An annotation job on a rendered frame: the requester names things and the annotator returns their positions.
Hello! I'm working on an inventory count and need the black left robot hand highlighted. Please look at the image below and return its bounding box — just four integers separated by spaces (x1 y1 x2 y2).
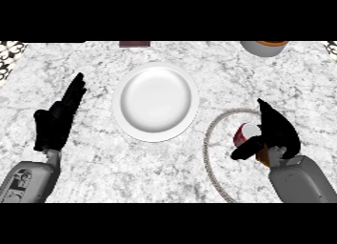
33 71 89 153

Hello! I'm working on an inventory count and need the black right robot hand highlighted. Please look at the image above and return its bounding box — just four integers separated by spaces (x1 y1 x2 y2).
230 98 303 161

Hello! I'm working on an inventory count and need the red can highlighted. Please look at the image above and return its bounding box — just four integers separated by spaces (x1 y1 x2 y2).
232 122 263 149

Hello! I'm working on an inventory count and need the white oval plate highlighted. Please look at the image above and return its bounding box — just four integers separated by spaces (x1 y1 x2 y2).
111 61 201 143

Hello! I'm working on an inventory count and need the grey pot with orange rim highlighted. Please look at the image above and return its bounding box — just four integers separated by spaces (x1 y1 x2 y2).
239 41 291 58

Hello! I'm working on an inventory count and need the dark red block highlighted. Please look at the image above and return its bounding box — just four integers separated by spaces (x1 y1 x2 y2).
118 41 152 49

